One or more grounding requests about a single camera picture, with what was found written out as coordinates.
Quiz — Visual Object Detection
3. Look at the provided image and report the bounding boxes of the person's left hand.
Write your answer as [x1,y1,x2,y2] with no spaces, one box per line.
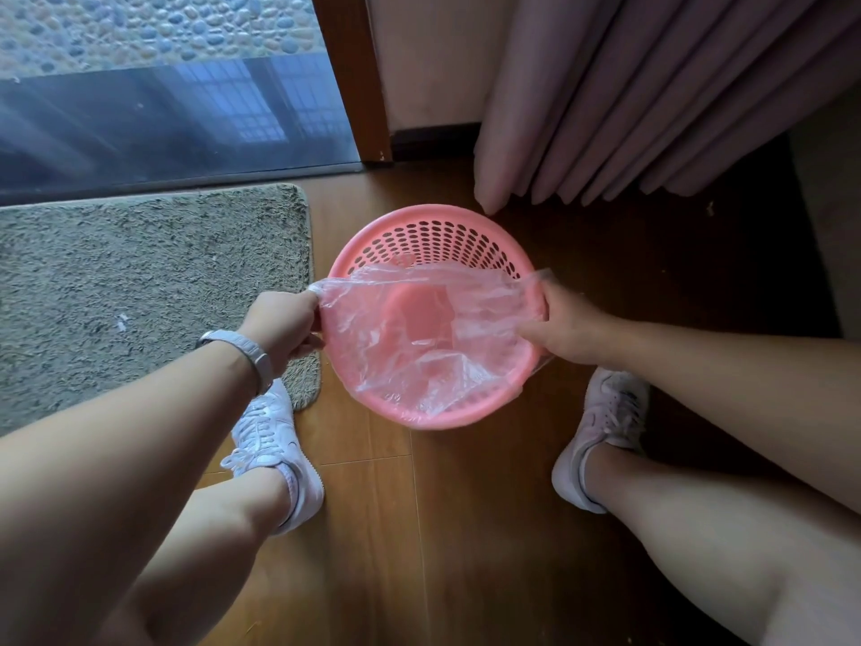
[237,289,325,380]

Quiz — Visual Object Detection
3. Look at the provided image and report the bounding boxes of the person's right hand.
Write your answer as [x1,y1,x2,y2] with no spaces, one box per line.
[518,278,628,368]

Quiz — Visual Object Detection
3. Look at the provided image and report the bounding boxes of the clear plastic bag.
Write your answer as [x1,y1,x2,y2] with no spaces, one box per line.
[308,261,555,418]

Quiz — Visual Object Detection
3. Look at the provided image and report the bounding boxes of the person's left forearm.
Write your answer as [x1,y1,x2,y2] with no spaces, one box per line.
[0,337,265,646]

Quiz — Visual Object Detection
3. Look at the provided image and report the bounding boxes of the person's right forearm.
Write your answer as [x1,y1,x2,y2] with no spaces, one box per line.
[605,314,861,516]

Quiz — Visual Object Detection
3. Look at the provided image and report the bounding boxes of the white wristband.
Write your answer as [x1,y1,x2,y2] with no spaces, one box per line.
[196,329,275,396]

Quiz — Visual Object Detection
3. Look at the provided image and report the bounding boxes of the pink perforated plastic basket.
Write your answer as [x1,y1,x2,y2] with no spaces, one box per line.
[320,204,550,432]

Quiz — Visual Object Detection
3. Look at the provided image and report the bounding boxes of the white right sneaker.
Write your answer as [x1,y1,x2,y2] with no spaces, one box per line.
[552,367,652,515]

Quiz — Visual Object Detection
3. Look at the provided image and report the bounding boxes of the white sneaker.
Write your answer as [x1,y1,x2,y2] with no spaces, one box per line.
[221,379,325,536]
[552,367,652,515]

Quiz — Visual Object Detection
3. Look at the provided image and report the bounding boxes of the white left sneaker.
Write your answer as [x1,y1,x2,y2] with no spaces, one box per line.
[221,379,325,536]

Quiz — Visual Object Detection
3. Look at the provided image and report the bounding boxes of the grey shaggy floor mat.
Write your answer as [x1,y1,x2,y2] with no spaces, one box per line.
[0,184,322,438]

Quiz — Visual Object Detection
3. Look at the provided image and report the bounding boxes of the pink curtain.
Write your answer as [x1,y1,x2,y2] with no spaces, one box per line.
[474,0,861,216]

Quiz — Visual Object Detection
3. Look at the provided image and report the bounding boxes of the person's left leg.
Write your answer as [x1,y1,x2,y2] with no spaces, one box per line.
[94,464,297,646]

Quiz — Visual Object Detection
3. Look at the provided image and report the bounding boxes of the person's leg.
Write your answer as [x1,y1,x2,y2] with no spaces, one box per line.
[583,442,861,646]
[94,464,297,646]

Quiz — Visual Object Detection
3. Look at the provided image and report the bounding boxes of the glass sliding door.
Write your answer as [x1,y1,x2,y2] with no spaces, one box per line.
[0,0,364,196]

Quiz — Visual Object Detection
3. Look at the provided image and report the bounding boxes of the person's right leg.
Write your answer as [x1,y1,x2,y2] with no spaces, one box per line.
[583,442,861,646]

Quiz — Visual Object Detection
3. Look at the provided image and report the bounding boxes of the brown wooden door frame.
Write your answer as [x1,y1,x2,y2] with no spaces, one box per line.
[311,0,394,165]

